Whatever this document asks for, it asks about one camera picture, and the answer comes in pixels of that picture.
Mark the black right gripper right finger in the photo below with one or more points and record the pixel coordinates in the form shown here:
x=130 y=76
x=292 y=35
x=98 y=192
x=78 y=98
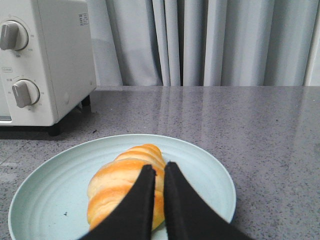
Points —
x=188 y=216

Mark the white toaster oven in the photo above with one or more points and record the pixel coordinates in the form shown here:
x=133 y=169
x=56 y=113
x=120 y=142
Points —
x=58 y=59

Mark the upper oven dial knob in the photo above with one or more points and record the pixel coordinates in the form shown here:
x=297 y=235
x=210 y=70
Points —
x=13 y=36

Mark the oven dial knob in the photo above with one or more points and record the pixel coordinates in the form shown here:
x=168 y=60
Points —
x=25 y=92
x=13 y=36

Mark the striped orange bread roll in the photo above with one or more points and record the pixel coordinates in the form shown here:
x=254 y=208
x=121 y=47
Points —
x=112 y=182

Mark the light green round plate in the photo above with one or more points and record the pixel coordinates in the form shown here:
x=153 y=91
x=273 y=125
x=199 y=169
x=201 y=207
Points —
x=52 y=202

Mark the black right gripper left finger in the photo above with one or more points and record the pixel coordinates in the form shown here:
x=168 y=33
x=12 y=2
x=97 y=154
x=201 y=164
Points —
x=132 y=218

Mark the grey curtain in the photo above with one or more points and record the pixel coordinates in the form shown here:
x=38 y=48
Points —
x=206 y=42

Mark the lower oven dial knob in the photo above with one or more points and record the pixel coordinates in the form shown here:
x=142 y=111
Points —
x=25 y=92

